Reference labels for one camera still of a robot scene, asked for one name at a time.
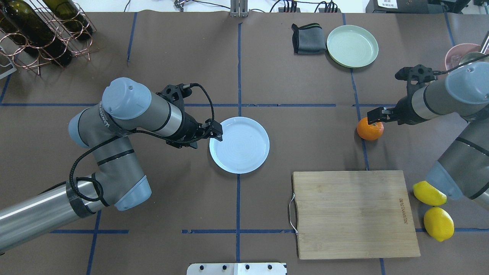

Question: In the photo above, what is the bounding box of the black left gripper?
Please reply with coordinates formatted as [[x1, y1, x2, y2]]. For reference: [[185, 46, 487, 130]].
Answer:
[[166, 113, 223, 149]]

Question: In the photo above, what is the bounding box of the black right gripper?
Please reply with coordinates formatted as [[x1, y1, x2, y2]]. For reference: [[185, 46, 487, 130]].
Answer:
[[367, 96, 424, 125]]

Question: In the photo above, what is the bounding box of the orange fruit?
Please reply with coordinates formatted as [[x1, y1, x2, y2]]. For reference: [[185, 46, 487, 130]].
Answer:
[[356, 117, 384, 141]]

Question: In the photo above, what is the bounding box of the light blue plate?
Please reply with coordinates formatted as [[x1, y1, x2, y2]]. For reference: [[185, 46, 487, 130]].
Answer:
[[209, 116, 270, 174]]

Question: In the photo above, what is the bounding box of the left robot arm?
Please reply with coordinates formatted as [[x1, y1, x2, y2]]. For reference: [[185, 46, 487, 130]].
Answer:
[[0, 77, 223, 254]]

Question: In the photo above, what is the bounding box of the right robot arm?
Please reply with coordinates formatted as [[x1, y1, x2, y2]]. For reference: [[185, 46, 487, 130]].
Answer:
[[367, 61, 489, 209]]

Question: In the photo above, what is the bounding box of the light green plate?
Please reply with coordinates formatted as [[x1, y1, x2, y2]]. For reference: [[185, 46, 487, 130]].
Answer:
[[326, 25, 379, 68]]

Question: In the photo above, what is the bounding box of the yellow lemon upper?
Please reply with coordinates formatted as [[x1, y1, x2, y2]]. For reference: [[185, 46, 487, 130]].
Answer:
[[413, 181, 447, 207]]

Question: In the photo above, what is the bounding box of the pink bowl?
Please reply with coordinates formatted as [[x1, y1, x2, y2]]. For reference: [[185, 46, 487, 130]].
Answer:
[[444, 43, 481, 70]]

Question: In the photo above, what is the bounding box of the bamboo cutting board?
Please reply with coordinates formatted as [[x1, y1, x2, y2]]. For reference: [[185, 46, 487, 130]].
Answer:
[[292, 170, 421, 260]]

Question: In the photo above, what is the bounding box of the grey folded cloth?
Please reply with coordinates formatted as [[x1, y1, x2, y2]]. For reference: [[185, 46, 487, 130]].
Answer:
[[291, 23, 327, 55]]

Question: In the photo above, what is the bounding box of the metal ice scoop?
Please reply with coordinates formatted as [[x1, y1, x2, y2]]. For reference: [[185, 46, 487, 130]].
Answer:
[[459, 31, 489, 65]]

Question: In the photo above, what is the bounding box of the yellow lemon near edge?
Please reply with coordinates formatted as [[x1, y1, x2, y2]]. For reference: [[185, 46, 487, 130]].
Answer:
[[423, 207, 455, 242]]

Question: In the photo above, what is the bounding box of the dark green wine bottle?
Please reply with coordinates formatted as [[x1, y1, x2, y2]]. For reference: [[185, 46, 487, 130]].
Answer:
[[1, 0, 72, 67]]

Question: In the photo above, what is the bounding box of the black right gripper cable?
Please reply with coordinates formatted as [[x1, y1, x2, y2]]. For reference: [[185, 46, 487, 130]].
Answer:
[[395, 53, 489, 94]]

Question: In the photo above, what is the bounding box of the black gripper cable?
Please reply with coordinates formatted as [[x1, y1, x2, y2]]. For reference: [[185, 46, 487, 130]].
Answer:
[[69, 82, 215, 203], [395, 53, 489, 94]]

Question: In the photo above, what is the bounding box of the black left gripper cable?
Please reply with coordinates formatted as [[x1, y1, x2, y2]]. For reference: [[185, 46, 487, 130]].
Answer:
[[69, 82, 215, 203]]

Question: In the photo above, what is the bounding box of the copper wire bottle rack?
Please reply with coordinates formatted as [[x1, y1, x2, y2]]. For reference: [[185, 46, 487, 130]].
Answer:
[[1, 0, 100, 75]]

